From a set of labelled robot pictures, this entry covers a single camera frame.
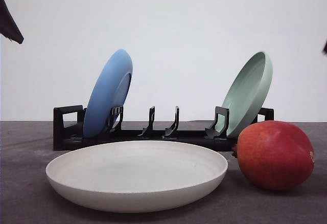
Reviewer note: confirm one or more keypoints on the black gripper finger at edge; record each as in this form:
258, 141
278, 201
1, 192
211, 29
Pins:
8, 26
325, 49

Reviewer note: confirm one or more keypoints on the red pomegranate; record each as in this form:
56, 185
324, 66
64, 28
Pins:
275, 155

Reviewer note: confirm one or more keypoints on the white plate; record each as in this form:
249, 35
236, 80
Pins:
134, 176

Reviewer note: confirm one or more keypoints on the green plate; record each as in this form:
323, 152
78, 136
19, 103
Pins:
248, 93

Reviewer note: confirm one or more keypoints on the blue plate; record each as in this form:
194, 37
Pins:
111, 89

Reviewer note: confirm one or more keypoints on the black plastic dish rack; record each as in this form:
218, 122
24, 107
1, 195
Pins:
69, 129

